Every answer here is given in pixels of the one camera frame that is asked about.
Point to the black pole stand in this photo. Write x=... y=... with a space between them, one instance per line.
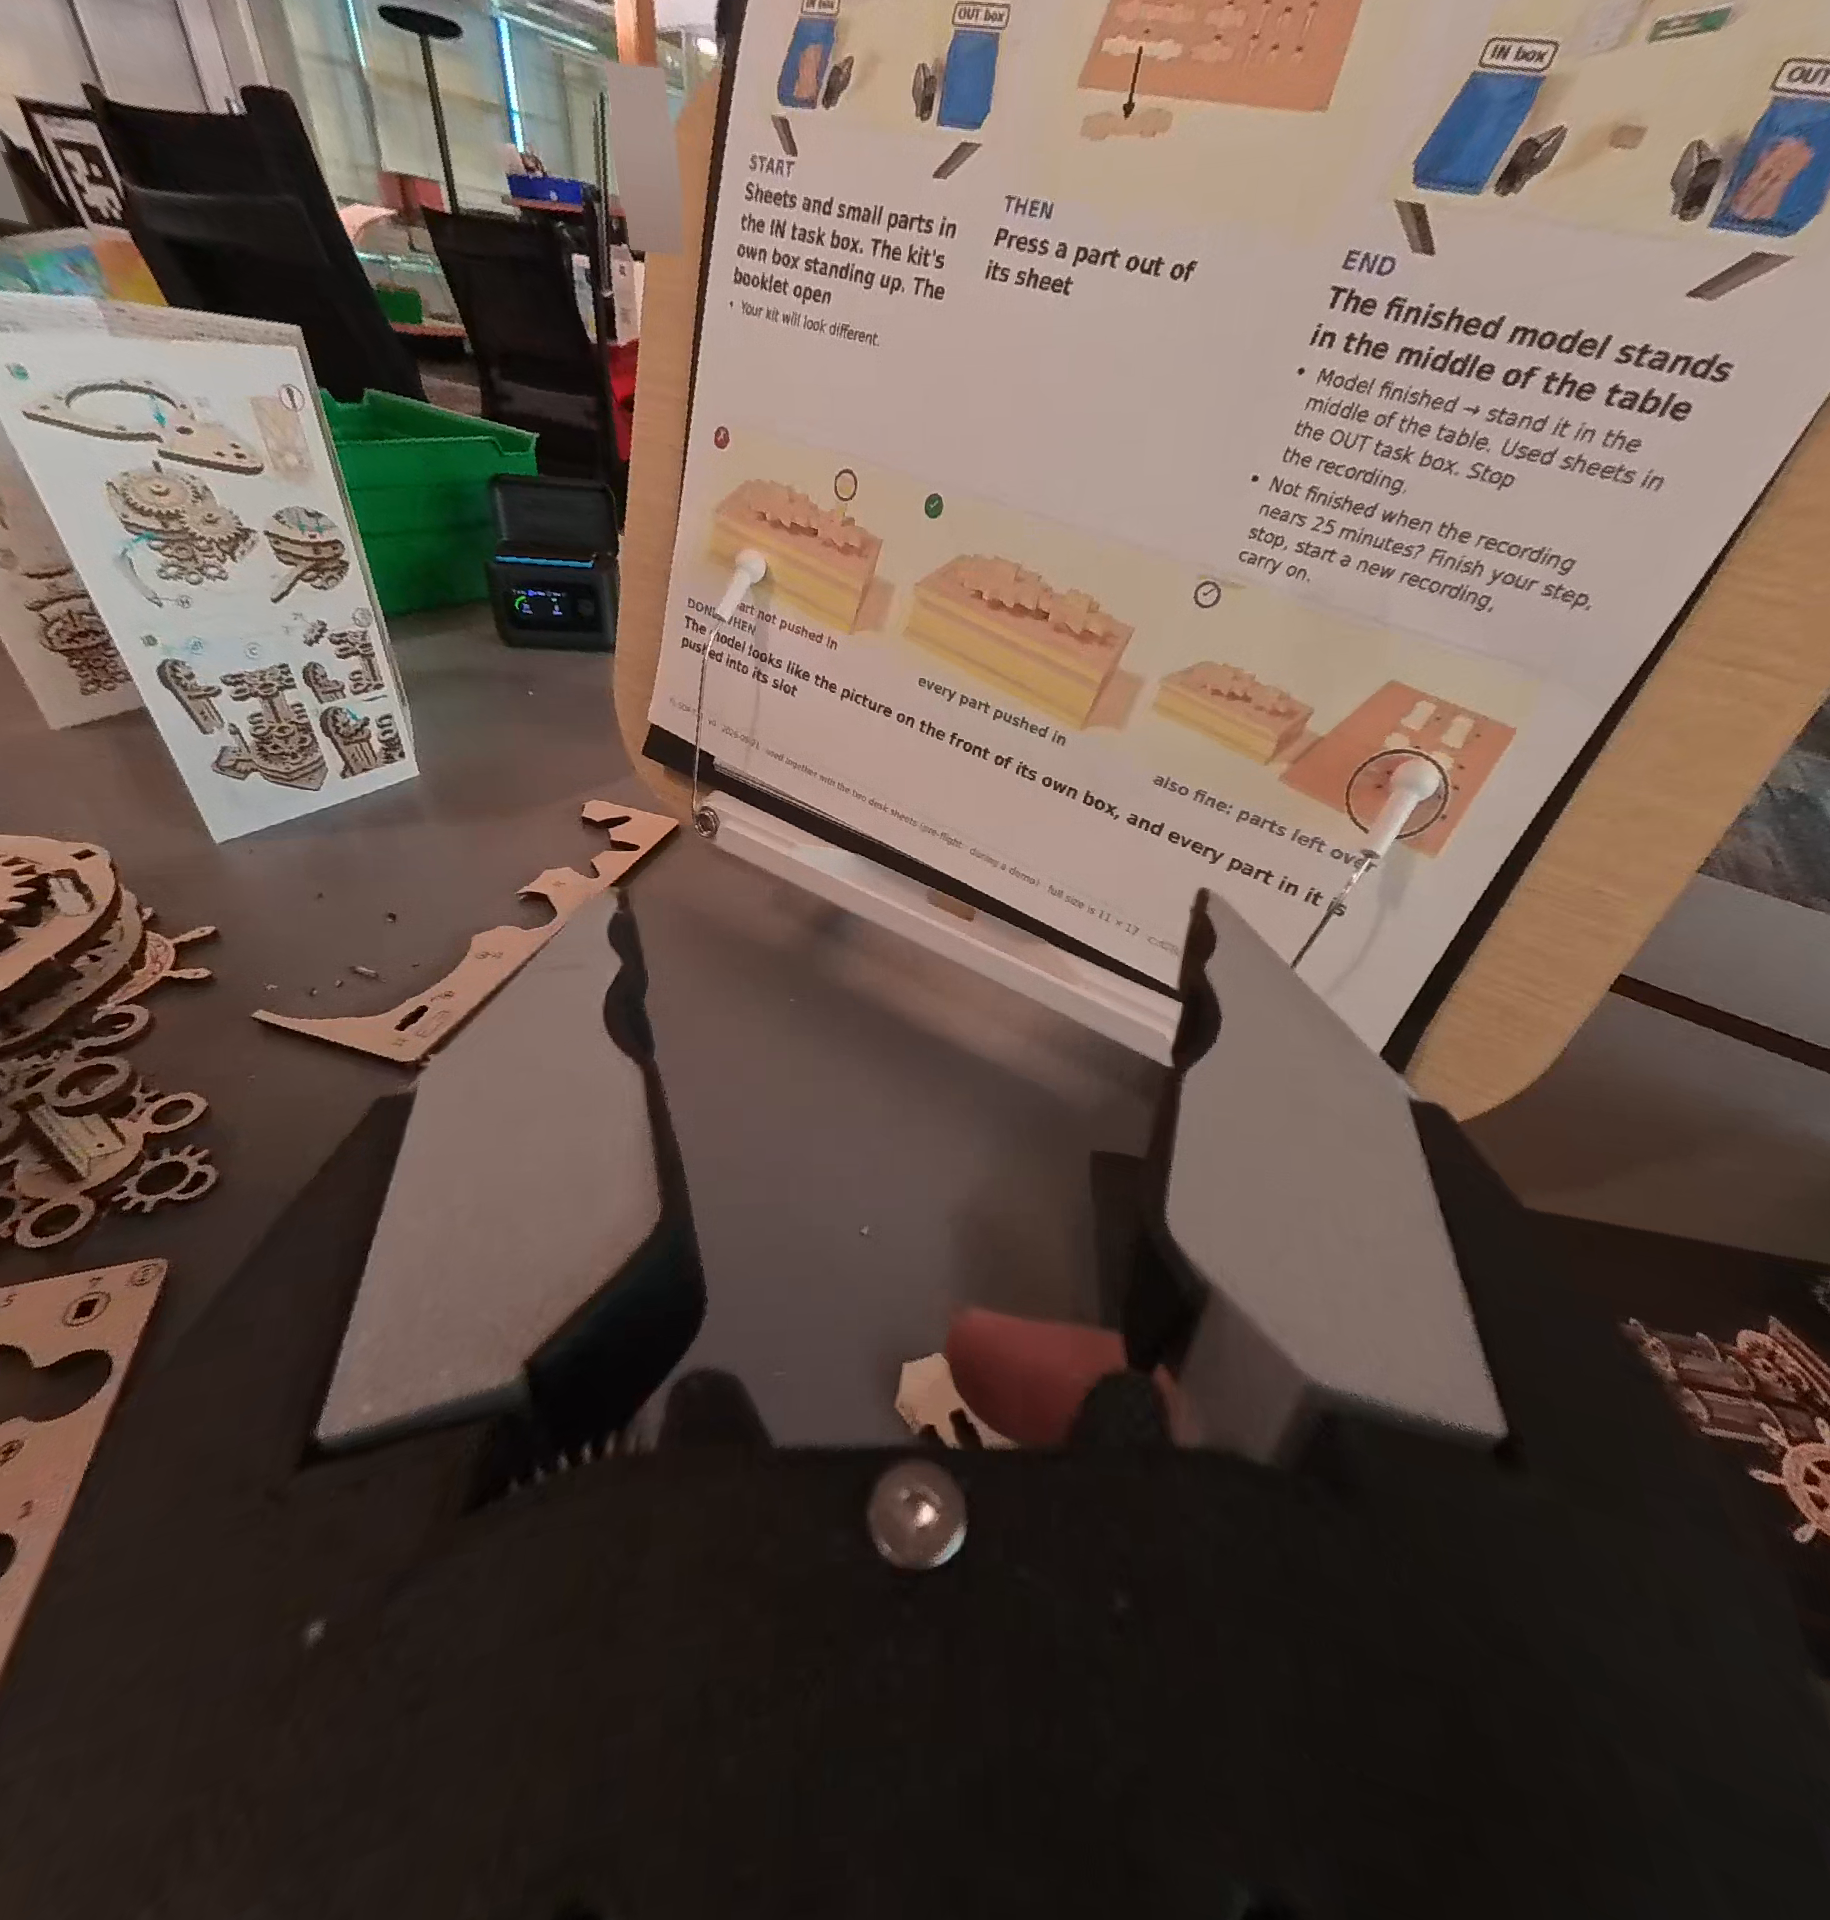
x=433 y=89

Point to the white assembly booklet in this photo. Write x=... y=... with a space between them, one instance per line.
x=254 y=677

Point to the person's right hand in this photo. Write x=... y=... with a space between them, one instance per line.
x=1037 y=1365

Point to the round wooden gear model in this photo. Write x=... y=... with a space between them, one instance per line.
x=32 y=962

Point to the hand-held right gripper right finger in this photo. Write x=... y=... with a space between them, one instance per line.
x=1305 y=1231

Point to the wooden ship wheel part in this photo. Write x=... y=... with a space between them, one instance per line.
x=182 y=949

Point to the green plastic bin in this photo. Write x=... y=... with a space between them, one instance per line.
x=420 y=496

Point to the small black screen device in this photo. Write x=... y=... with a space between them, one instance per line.
x=551 y=600

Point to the colourful flat box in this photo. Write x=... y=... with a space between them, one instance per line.
x=47 y=268

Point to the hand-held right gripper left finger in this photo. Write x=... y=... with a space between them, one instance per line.
x=510 y=1200

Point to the black kit box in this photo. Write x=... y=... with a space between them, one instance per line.
x=1725 y=1499

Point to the black white marker sign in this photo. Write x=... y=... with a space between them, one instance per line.
x=81 y=167

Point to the blue bin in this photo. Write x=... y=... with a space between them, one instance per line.
x=555 y=190

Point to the long wooden scrap strip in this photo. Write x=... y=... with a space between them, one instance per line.
x=404 y=1019

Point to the rectangular wooden cut-out sheet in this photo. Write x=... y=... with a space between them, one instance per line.
x=32 y=1410

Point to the printed instruction poster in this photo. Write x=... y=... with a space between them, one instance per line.
x=1155 y=450

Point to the small flat wooden part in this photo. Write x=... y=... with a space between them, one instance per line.
x=923 y=1402

